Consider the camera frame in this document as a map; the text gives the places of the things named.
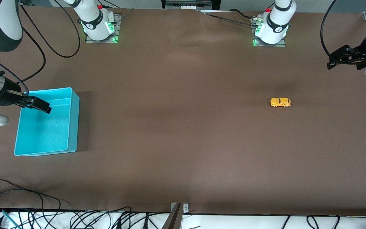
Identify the yellow toy beetle car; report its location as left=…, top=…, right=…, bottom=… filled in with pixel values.
left=270, top=97, right=292, bottom=108

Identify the teal plastic box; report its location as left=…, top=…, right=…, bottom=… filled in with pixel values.
left=14, top=87, right=80, bottom=156

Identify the black power strip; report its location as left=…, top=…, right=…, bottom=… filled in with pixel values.
left=161, top=0, right=221, bottom=11

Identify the dark metal beam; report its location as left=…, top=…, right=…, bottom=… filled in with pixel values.
left=162, top=204, right=183, bottom=229

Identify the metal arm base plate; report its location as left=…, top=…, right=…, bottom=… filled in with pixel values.
left=252, top=17, right=287, bottom=47
left=85, top=13, right=122, bottom=44

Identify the green cable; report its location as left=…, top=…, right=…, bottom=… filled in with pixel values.
left=1, top=209, right=21, bottom=229

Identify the grey metal bracket plate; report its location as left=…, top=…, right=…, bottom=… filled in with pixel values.
left=171, top=202, right=189, bottom=214

